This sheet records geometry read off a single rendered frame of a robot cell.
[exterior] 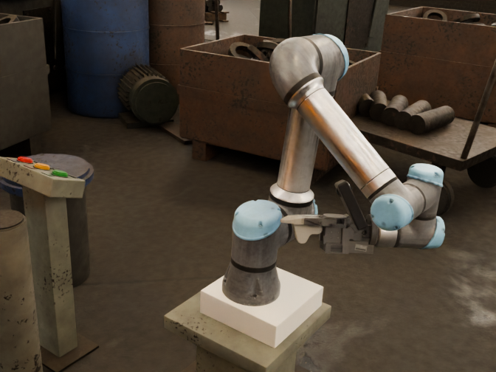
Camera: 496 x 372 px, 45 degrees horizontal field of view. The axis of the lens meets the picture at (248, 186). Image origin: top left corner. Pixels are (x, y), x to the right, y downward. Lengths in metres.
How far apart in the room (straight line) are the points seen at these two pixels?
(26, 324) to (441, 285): 1.52
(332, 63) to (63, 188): 0.75
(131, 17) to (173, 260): 2.12
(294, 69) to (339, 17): 4.55
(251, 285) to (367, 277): 0.99
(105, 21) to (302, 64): 2.87
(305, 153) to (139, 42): 2.83
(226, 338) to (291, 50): 0.70
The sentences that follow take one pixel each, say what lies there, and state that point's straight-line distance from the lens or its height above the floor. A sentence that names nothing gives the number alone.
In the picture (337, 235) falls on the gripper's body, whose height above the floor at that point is 0.61.
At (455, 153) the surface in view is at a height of 0.33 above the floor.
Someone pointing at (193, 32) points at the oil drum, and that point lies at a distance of 4.50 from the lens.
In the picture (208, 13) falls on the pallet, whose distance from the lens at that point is 8.84.
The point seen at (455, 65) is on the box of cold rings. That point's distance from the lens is 4.33.
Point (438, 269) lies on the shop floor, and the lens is 2.54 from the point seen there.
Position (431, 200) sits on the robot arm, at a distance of 1.32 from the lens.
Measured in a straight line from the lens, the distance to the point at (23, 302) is 1.69.
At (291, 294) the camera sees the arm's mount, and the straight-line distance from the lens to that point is 1.56.
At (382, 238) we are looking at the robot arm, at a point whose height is 0.61.
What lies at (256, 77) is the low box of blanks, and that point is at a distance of 3.11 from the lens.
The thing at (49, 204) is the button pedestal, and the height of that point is 0.51.
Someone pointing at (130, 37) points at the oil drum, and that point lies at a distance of 4.12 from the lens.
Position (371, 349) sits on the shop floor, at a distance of 2.02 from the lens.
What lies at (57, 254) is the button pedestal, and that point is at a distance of 1.77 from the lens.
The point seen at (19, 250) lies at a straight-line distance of 1.62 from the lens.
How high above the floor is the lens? 1.21
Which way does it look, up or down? 23 degrees down
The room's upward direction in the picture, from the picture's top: 3 degrees clockwise
